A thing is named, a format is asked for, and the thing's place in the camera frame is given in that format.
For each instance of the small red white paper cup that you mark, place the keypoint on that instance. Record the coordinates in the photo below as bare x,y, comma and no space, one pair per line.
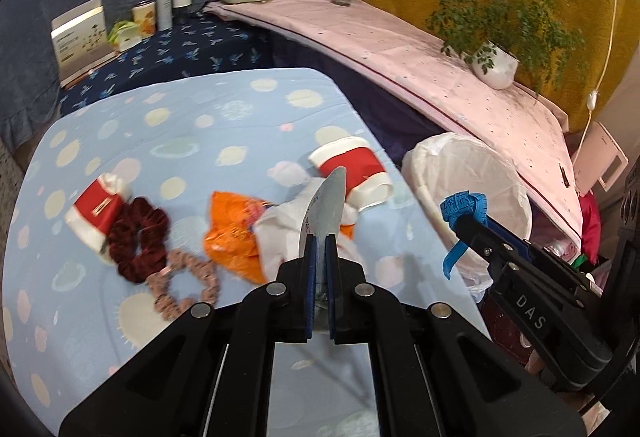
93,213

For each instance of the potted green plant white pot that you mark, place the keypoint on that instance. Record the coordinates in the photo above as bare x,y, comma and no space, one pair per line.
543,35

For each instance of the orange snack wrapper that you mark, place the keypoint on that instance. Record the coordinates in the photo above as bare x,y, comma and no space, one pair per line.
230,241

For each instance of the white tissue cloth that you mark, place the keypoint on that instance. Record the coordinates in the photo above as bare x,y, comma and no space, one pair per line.
277,231

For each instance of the pink dotted scrunchie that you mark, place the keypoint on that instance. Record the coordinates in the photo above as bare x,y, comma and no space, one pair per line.
185,280

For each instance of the light blue planet tablecloth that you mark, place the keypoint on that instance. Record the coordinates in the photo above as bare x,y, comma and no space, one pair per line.
73,321

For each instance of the navy floral cloth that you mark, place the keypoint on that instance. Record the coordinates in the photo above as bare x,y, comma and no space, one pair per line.
206,44

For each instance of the white tall bottle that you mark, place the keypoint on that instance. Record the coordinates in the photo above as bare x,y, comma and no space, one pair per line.
163,14

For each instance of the yellow small box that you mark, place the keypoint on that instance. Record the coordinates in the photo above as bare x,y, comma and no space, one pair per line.
144,15

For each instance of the black hair clip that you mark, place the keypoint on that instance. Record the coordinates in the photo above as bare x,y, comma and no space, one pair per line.
565,180

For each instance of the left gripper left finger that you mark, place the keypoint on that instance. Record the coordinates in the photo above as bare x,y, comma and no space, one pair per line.
281,311

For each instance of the dark red velvet scrunchie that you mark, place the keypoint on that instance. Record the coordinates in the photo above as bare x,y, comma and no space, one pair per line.
136,241

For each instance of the green white small packet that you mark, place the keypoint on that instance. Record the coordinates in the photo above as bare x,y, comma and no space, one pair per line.
124,35

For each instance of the red cloth pile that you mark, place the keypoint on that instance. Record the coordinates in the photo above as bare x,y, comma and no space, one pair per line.
591,227

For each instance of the large red white paper cup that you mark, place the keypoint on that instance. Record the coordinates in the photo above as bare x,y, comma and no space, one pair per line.
367,182

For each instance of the white lined trash bin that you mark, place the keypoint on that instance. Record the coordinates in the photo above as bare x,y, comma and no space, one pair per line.
454,175

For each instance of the pink bed sheet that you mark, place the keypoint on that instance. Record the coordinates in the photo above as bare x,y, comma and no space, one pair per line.
407,63

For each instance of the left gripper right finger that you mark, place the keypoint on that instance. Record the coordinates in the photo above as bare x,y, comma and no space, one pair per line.
363,313

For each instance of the blue tape scrap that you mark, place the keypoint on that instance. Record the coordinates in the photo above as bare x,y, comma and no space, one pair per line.
465,221

